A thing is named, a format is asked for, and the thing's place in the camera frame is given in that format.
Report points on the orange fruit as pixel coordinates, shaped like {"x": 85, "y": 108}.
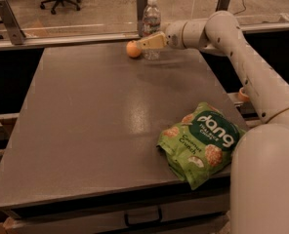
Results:
{"x": 132, "y": 50}

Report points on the green Dang chips bag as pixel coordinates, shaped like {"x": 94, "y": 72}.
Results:
{"x": 200, "y": 145}

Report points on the orange tape roll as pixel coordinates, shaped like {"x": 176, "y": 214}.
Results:
{"x": 242, "y": 95}

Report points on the middle metal bracket post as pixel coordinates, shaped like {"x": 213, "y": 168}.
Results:
{"x": 141, "y": 4}

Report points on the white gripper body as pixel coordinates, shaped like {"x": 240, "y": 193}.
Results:
{"x": 174, "y": 35}

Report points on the black drawer handle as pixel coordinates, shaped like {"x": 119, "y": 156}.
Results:
{"x": 143, "y": 217}

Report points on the metal bracket post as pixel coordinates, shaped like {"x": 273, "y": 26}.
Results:
{"x": 14, "y": 31}
{"x": 141, "y": 4}
{"x": 222, "y": 5}

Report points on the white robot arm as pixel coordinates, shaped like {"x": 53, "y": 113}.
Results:
{"x": 259, "y": 176}

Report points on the right metal bracket post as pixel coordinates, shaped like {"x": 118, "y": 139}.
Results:
{"x": 222, "y": 5}

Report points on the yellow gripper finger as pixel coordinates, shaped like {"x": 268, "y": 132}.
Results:
{"x": 154, "y": 41}

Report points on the left metal bracket post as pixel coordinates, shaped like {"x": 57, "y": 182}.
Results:
{"x": 14, "y": 31}

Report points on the clear plastic water bottle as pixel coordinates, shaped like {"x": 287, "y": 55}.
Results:
{"x": 151, "y": 24}

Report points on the grey table drawer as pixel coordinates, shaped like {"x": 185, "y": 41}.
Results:
{"x": 196, "y": 216}

